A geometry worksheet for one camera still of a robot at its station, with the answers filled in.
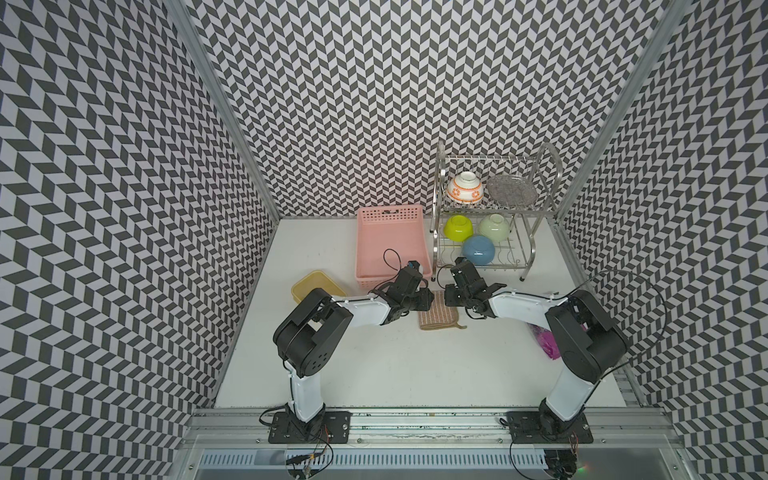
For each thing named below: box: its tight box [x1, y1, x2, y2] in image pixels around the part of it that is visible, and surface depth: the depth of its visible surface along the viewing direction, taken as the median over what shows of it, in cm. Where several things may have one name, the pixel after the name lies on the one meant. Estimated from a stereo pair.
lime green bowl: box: [444, 215, 474, 242], surface depth 107 cm
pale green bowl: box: [478, 214, 510, 243], surface depth 107 cm
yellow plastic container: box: [291, 270, 346, 303], surface depth 95 cm
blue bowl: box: [462, 235, 495, 266], surface depth 102 cm
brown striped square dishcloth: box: [418, 290, 467, 331], surface depth 91 cm
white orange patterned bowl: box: [446, 171, 484, 204], surface depth 86 cm
